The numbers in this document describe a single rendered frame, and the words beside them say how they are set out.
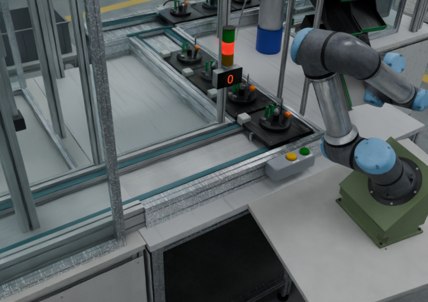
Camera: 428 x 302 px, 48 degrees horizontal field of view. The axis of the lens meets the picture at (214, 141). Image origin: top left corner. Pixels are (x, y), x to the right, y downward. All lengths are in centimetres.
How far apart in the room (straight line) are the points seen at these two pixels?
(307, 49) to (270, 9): 146
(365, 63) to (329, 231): 69
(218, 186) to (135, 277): 45
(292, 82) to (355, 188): 101
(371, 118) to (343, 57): 114
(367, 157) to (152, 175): 82
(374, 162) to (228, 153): 67
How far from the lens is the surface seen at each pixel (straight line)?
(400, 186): 176
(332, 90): 155
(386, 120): 253
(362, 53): 142
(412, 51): 363
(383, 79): 153
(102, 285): 180
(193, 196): 180
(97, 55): 129
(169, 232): 177
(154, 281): 190
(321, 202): 195
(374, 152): 164
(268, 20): 292
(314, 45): 145
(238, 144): 208
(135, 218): 175
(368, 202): 183
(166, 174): 192
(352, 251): 180
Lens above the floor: 215
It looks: 36 degrees down
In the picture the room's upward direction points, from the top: 2 degrees clockwise
